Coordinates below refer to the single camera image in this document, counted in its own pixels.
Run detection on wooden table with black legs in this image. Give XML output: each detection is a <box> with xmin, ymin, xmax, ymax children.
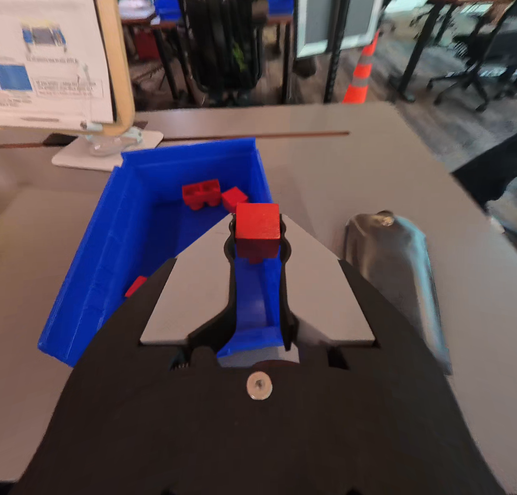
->
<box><xmin>121</xmin><ymin>12</ymin><xmax>293</xmax><ymax>104</ymax></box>

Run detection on orange traffic cone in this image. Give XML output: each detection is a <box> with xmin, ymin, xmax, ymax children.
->
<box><xmin>343</xmin><ymin>30</ymin><xmax>380</xmax><ymax>104</ymax></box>

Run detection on printed instruction sheet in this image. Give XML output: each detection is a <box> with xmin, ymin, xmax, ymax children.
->
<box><xmin>0</xmin><ymin>0</ymin><xmax>116</xmax><ymax>130</ymax></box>

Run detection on black office chair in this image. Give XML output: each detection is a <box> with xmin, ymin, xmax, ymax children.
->
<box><xmin>426</xmin><ymin>30</ymin><xmax>517</xmax><ymax>112</ymax></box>

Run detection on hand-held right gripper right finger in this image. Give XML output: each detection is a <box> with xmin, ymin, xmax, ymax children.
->
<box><xmin>280</xmin><ymin>215</ymin><xmax>376</xmax><ymax>350</ymax></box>

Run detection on grey framed panel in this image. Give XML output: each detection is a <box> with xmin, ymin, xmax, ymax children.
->
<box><xmin>293</xmin><ymin>0</ymin><xmax>388</xmax><ymax>61</ymax></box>

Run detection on hanging black jackets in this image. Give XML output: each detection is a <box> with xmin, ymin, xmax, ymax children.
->
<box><xmin>174</xmin><ymin>0</ymin><xmax>263</xmax><ymax>96</ymax></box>

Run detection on dark table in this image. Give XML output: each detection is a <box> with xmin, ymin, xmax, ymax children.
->
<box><xmin>398</xmin><ymin>0</ymin><xmax>517</xmax><ymax>102</ymax></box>

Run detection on blue plastic bin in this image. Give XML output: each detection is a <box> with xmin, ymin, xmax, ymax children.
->
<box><xmin>37</xmin><ymin>137</ymin><xmax>301</xmax><ymax>368</ymax></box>

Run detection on red wooden cube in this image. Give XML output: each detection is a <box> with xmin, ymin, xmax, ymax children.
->
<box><xmin>221</xmin><ymin>187</ymin><xmax>249</xmax><ymax>214</ymax></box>
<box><xmin>234</xmin><ymin>203</ymin><xmax>282</xmax><ymax>264</ymax></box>

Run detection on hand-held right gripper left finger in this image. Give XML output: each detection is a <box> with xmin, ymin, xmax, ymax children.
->
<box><xmin>139</xmin><ymin>215</ymin><xmax>237</xmax><ymax>346</ymax></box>

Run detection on instruction sheet on stand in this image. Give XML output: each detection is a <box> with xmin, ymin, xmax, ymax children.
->
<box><xmin>0</xmin><ymin>0</ymin><xmax>136</xmax><ymax>140</ymax></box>

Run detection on white stand base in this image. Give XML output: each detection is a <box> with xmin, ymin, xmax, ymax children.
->
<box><xmin>51</xmin><ymin>129</ymin><xmax>164</xmax><ymax>172</ymax></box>

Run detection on red one-stud plastic brick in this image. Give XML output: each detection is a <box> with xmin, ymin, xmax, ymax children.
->
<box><xmin>124</xmin><ymin>276</ymin><xmax>148</xmax><ymax>298</ymax></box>

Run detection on red two-stud plastic brick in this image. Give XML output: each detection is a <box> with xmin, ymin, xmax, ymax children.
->
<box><xmin>182</xmin><ymin>179</ymin><xmax>222</xmax><ymax>211</ymax></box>

